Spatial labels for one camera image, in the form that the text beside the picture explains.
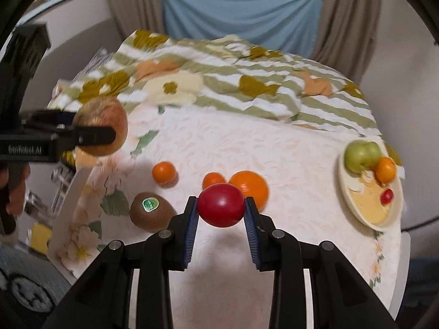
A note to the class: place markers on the cream yellow cartoon plate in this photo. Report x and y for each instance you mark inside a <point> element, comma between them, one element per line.
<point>372,209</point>

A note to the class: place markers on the green apple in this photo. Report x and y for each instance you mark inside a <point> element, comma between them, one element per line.
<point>360,156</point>

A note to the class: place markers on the yellow box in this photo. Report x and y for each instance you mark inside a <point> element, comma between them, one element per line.
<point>41,240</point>

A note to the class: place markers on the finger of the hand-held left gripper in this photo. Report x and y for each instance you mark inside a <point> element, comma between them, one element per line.
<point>51,118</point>
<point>94,135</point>

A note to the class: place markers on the small red cherry tomato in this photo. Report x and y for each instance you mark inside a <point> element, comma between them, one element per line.
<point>387,196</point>

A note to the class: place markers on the grey patterned pillow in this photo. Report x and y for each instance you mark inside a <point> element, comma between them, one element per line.
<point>94,63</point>

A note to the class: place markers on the grey patterned rug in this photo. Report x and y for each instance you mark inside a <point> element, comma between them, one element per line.
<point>27,281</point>

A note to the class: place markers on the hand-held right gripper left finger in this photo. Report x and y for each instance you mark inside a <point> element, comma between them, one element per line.
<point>192,233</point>

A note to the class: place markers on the brown kiwi with sticker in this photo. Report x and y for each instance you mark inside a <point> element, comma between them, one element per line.
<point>151,211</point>

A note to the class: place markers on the small tangerine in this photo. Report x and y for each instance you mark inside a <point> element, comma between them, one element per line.
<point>164,172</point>
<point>212,179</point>

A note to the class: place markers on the black curved rod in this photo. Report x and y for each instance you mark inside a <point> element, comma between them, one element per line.
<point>422,224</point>

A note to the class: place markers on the glass jar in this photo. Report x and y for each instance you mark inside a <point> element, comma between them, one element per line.
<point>37,204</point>

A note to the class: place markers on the round red tomato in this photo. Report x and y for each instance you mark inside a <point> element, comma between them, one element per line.
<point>221,205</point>

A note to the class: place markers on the blue cloth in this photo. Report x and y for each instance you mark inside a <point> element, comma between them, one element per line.
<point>240,10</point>

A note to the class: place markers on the beige curtain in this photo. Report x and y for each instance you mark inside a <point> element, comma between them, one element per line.
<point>133,3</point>
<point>346,24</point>

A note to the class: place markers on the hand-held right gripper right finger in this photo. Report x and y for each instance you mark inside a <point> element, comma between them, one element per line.
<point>252,236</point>

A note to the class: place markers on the red yellow apple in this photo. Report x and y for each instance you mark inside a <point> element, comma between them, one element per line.
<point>103,113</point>

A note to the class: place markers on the large orange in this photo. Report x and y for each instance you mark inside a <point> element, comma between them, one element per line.
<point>384,170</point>
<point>253,185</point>

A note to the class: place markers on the green striped floral blanket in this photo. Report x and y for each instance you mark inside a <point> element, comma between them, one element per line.
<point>240,75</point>

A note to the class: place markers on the person's left hand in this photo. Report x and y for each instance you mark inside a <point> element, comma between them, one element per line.
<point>20,181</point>

